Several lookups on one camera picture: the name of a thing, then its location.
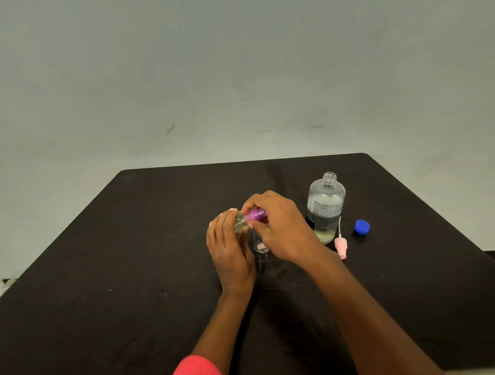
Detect person's left forearm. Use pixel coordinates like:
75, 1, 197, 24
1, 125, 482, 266
191, 288, 258, 365

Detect small clear spray bottle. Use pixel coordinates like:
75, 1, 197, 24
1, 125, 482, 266
234, 210, 253, 235

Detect pink spray pump head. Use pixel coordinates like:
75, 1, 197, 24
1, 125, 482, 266
334, 216, 348, 260

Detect person's right hand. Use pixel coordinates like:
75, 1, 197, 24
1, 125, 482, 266
241, 190, 329, 267

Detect black tablecloth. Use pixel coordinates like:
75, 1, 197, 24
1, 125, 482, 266
0, 153, 495, 375

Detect person's right forearm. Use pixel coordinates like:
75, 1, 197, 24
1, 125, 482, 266
307, 251, 445, 375

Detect pink sleeve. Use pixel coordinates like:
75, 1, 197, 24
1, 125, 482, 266
173, 355, 223, 375

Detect person's left hand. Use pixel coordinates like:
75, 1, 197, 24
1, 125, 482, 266
206, 208, 257, 298

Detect small clear glass vial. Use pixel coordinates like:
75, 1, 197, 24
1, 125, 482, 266
253, 228, 270, 254

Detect large clear plastic bottle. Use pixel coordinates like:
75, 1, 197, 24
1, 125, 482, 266
306, 172, 346, 245

